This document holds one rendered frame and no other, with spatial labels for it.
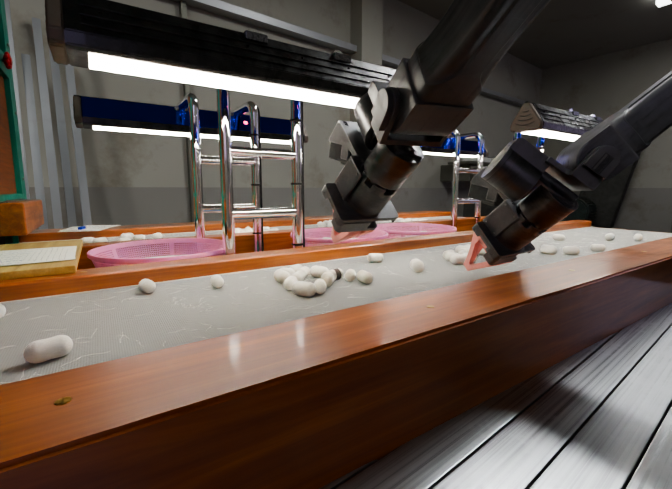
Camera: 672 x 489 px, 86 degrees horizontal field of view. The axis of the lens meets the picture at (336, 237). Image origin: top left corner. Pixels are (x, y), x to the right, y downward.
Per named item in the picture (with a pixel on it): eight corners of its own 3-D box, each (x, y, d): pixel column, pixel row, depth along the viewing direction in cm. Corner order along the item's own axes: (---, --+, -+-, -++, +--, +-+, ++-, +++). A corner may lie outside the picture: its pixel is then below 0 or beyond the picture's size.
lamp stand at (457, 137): (483, 239, 153) (489, 131, 147) (451, 243, 142) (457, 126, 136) (447, 234, 169) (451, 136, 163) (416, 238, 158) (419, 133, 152)
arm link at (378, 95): (336, 122, 51) (362, 36, 41) (391, 125, 53) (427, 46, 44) (356, 184, 45) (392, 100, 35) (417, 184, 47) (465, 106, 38)
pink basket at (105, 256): (253, 279, 86) (252, 240, 85) (179, 318, 60) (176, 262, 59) (158, 273, 92) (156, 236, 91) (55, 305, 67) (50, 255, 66)
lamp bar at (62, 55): (446, 112, 71) (448, 73, 70) (45, 42, 37) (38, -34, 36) (417, 118, 78) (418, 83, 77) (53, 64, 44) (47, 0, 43)
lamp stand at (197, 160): (268, 266, 100) (264, 98, 94) (193, 276, 89) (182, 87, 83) (245, 256, 116) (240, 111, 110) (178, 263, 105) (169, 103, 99)
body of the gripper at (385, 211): (319, 191, 51) (341, 153, 45) (375, 191, 56) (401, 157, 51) (335, 229, 48) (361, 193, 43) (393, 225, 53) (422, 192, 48)
